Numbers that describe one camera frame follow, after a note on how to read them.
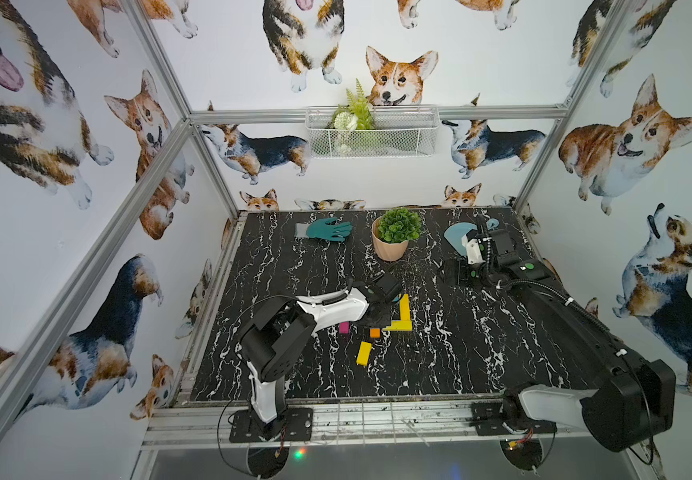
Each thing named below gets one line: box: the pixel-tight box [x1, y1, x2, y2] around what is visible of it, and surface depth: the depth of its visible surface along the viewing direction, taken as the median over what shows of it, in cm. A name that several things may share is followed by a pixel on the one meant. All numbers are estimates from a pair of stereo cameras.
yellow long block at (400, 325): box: [383, 320, 413, 331], surface depth 92 cm
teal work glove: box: [294, 217, 353, 242], surface depth 116 cm
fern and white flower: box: [330, 78, 376, 154], surface depth 85 cm
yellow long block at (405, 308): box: [399, 293, 411, 322], surface depth 95 cm
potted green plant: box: [371, 208, 422, 262], surface depth 99 cm
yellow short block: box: [356, 341, 373, 367], surface depth 86 cm
